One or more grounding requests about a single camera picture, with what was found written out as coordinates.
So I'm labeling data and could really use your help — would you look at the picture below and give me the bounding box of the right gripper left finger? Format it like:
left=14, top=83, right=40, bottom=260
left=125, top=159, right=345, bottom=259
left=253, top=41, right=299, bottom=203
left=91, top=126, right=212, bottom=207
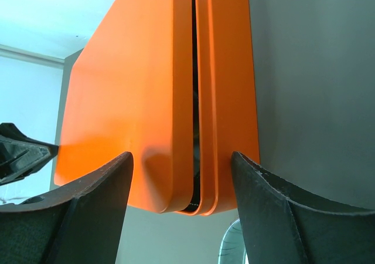
left=1, top=152, right=134, bottom=263

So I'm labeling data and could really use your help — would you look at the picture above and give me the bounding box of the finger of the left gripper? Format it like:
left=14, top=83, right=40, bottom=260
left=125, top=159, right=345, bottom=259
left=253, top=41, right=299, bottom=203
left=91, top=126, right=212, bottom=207
left=1, top=123, right=59, bottom=185

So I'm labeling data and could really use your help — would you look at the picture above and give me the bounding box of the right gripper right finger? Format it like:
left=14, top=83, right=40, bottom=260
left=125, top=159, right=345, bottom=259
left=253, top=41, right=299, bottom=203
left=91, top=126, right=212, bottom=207
left=231, top=151, right=374, bottom=263

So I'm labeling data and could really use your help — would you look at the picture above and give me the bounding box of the orange box lid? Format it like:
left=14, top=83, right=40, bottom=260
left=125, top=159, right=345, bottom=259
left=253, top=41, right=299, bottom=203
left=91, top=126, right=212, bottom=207
left=54, top=0, right=193, bottom=213

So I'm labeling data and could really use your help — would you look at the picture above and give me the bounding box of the orange compartment box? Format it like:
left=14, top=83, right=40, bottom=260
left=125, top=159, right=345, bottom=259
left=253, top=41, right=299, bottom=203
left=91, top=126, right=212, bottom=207
left=183, top=0, right=260, bottom=216

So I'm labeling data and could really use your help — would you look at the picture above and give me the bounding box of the blue floral tray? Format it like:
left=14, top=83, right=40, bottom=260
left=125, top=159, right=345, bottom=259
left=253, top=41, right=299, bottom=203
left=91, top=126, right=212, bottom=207
left=218, top=219, right=249, bottom=264

